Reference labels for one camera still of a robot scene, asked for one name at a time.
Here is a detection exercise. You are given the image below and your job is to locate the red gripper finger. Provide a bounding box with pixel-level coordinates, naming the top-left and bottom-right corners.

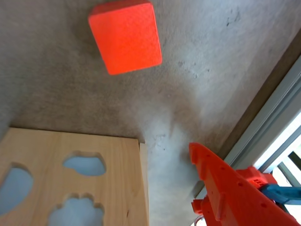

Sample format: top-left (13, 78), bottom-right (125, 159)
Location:
top-left (189, 142), bottom-right (301, 226)

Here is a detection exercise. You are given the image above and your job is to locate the red cube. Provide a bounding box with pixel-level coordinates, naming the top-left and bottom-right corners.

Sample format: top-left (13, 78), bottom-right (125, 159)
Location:
top-left (88, 0), bottom-right (163, 76)

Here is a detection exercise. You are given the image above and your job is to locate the blue clamp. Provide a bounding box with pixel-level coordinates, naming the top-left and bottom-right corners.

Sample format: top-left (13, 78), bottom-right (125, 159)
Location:
top-left (260, 184), bottom-right (301, 205)

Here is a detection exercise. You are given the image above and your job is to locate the wooden shape sorter box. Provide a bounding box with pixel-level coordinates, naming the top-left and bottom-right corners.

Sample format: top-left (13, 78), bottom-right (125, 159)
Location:
top-left (0, 127), bottom-right (150, 226)

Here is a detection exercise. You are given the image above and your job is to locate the aluminium profile rail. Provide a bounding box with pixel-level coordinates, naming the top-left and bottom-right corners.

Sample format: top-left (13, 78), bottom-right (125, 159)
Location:
top-left (195, 56), bottom-right (301, 198)

